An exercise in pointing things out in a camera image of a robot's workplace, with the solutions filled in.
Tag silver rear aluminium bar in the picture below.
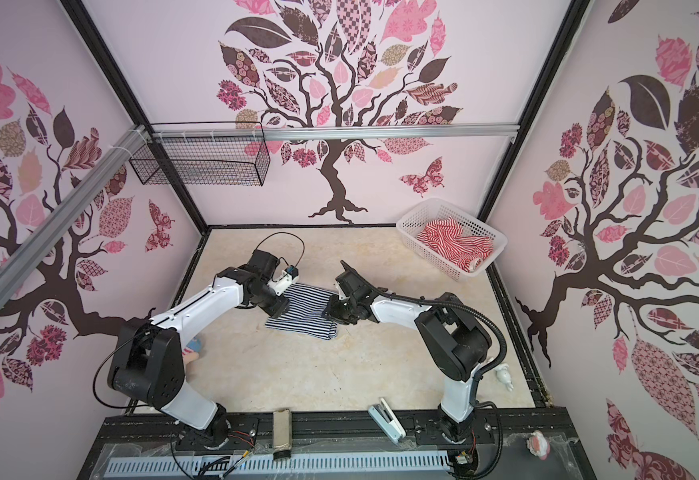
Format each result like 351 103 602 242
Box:
152 123 519 142

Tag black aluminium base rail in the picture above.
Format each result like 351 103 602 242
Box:
95 407 579 448

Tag white slotted cable duct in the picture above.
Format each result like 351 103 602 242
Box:
101 451 451 479

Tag red white striped tank top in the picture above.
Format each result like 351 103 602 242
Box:
417 218 493 273

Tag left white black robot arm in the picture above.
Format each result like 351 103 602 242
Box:
107 249 299 443

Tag white plastic laundry basket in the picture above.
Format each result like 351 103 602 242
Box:
395 198 507 281

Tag navy white striped tank top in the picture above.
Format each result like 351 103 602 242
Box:
265 283 338 341

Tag grey rectangular block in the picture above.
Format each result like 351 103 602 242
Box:
273 409 293 461

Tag white stapler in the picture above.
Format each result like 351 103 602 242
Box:
367 398 407 444

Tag plush doll striped hat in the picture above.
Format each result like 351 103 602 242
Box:
183 337 202 364

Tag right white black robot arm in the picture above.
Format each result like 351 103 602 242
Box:
325 261 507 443

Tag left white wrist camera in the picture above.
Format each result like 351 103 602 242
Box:
268 265 299 296

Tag silver left aluminium bar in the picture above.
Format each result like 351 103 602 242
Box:
0 125 149 311

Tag pink white small toy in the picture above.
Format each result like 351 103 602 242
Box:
527 431 551 460

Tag silver aluminium bar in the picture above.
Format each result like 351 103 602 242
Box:
152 123 519 142
0 125 149 311

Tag small white figurine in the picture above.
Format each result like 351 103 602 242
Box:
493 363 515 392

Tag black wire mesh basket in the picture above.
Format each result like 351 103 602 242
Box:
130 120 271 187

